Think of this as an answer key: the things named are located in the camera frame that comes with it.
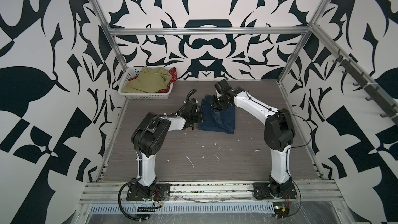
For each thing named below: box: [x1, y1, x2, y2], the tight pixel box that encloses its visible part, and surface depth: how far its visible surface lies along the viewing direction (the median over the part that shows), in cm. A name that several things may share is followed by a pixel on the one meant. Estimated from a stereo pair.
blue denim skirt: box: [197, 93, 236, 135], surface depth 93 cm
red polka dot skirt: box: [127, 66, 177, 93], surface depth 110 cm
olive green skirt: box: [121, 66, 174, 94], surface depth 111 cm
